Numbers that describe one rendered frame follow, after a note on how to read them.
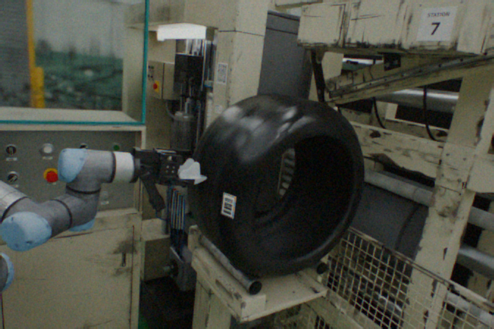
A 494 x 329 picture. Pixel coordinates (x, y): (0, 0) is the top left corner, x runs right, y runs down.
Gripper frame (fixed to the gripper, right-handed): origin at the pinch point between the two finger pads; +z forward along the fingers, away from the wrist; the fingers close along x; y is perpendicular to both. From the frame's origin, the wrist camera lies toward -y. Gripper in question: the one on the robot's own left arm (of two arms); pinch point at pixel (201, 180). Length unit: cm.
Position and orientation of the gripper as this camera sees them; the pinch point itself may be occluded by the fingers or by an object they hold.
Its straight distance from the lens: 100.5
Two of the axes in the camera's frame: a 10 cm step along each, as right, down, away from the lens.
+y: 2.1, -9.6, -1.9
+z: 8.1, 0.7, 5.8
